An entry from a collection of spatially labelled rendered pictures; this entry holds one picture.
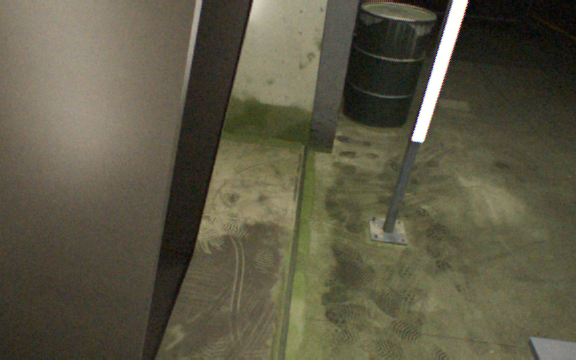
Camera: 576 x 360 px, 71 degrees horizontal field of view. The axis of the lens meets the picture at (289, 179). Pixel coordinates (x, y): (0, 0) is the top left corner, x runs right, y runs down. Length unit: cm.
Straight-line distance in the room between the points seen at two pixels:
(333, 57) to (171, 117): 228
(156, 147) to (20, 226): 24
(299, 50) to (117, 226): 223
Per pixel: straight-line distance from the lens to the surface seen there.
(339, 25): 265
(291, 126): 289
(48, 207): 61
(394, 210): 226
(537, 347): 124
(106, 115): 49
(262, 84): 279
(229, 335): 175
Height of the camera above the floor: 149
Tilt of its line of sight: 34 degrees down
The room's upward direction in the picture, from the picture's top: 6 degrees clockwise
